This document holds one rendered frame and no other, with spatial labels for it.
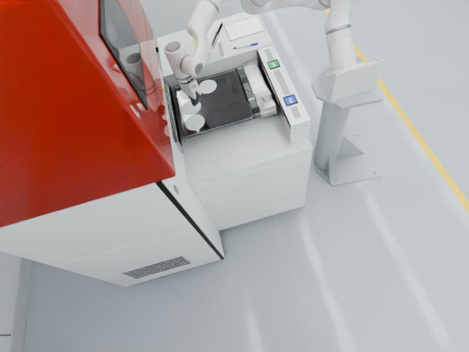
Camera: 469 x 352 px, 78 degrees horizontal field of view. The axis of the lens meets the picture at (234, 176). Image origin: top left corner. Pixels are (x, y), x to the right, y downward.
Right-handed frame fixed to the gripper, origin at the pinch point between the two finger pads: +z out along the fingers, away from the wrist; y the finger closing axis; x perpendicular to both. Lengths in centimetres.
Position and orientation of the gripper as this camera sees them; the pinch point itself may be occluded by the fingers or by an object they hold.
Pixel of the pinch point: (195, 100)
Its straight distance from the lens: 149.3
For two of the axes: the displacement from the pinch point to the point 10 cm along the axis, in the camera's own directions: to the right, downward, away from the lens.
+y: -7.2, -5.5, 4.2
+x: -6.8, 6.9, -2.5
